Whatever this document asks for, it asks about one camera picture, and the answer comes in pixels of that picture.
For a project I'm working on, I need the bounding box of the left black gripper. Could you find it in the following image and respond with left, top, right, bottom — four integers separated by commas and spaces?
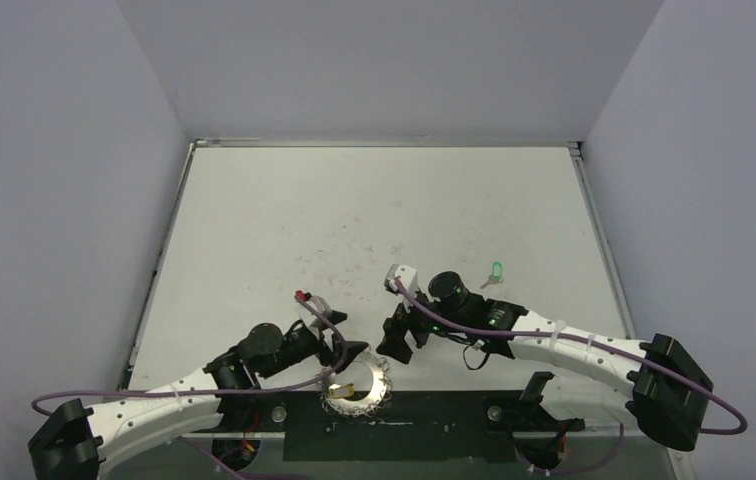
259, 311, 367, 379

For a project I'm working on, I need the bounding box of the metal disc with key rings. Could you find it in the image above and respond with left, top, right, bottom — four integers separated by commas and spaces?
320, 351, 393, 418

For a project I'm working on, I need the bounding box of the key with yellow tag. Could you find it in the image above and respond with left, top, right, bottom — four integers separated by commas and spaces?
327, 383, 356, 399

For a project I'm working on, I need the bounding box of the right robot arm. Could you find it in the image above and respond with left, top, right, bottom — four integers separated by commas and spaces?
377, 265, 713, 451

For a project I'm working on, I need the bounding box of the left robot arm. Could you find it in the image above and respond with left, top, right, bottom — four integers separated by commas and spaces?
28, 311, 369, 479

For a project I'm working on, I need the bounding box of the key with green tag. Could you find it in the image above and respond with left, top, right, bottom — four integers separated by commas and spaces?
480, 261, 504, 289

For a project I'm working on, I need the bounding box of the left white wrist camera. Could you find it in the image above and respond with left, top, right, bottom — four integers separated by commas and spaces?
295, 290, 333, 330

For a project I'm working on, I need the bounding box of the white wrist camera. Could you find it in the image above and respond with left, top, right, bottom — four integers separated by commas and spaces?
384, 264, 420, 295
295, 290, 333, 330

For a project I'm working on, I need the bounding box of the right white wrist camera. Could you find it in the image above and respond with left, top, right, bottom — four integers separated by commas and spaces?
384, 264, 420, 295

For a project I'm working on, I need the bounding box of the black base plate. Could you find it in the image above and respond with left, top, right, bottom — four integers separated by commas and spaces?
208, 390, 585, 465

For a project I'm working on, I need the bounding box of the aluminium frame rail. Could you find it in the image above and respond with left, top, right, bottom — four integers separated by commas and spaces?
91, 390, 689, 440

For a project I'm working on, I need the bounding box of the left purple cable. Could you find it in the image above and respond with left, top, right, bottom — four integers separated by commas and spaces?
30, 294, 351, 480

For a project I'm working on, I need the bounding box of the purple cable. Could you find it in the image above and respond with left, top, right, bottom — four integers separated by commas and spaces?
30, 294, 351, 480
393, 278, 749, 477

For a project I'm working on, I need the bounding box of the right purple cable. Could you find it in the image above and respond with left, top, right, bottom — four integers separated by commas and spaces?
393, 278, 749, 477

